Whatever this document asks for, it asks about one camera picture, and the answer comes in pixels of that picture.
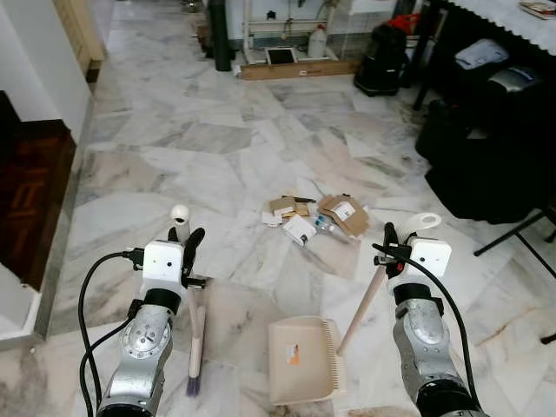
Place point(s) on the wooden broom with purple bristles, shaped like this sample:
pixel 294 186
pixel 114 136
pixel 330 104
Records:
pixel 196 339

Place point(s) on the blue plastic wrapper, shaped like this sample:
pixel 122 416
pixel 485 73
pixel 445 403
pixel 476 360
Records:
pixel 325 223

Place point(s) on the white paper scrap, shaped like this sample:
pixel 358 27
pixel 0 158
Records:
pixel 271 219

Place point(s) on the brown cardboard scrap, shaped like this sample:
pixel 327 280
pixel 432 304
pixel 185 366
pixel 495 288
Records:
pixel 305 208

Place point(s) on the small white box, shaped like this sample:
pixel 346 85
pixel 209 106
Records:
pixel 300 230

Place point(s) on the small brown cardboard box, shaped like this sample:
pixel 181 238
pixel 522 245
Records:
pixel 282 207

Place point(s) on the large black bag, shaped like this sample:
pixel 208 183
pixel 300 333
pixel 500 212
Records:
pixel 486 165

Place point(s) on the black metal stand legs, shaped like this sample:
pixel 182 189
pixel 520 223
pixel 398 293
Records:
pixel 512 234

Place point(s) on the dark brown wooden staircase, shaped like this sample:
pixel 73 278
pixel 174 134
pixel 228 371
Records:
pixel 35 200

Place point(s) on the black vacuum cleaner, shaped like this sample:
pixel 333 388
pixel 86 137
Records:
pixel 382 65

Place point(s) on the black table leg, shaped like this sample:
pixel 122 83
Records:
pixel 430 52

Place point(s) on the long wooden plank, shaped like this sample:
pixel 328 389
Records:
pixel 295 69

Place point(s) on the grey plastic lid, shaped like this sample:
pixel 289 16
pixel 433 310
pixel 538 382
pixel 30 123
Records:
pixel 512 80

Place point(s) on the pale blue folded cloth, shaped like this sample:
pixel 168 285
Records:
pixel 480 54

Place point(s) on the white plastic bottle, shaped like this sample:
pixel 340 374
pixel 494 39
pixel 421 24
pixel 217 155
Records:
pixel 318 43

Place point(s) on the black pole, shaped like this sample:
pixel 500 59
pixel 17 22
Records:
pixel 221 35

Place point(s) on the red cloth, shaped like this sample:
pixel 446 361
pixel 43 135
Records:
pixel 404 23

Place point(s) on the white metal rack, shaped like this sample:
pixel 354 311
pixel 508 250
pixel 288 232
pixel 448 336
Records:
pixel 252 30

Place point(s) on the table with white cloth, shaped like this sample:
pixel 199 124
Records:
pixel 512 26

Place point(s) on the book with light cover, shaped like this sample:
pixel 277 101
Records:
pixel 540 8

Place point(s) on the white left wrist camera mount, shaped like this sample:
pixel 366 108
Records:
pixel 162 261

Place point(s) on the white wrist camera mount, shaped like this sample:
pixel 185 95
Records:
pixel 162 261
pixel 432 256

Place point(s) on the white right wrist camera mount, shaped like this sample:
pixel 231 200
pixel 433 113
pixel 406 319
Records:
pixel 432 256

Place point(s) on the dark tablet with white frame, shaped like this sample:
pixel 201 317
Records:
pixel 280 57

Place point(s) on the light wooden wall panel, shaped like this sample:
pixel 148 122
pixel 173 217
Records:
pixel 82 35

